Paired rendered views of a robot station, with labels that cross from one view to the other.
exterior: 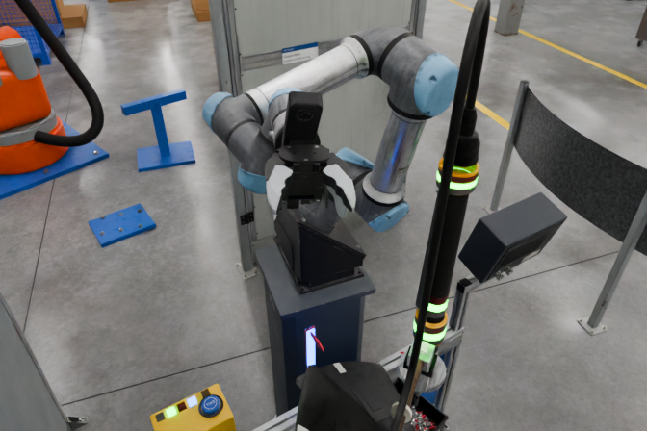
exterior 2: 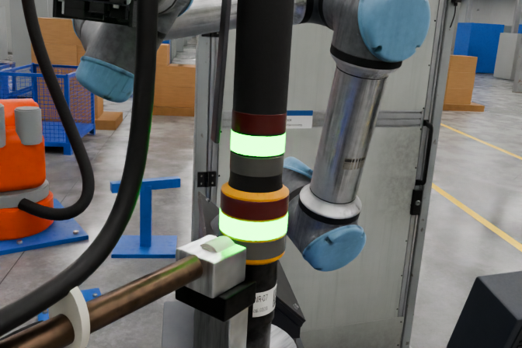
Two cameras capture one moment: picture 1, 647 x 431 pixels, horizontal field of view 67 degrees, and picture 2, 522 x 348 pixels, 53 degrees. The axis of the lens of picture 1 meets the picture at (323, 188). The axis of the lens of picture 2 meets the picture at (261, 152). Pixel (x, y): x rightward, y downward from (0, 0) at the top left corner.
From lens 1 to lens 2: 0.49 m
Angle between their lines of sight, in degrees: 23
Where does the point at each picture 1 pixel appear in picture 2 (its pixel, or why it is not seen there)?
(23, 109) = (17, 174)
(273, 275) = (175, 333)
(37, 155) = (15, 223)
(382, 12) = (391, 92)
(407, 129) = (354, 88)
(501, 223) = (511, 288)
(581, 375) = not seen: outside the picture
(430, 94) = (380, 15)
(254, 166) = (94, 47)
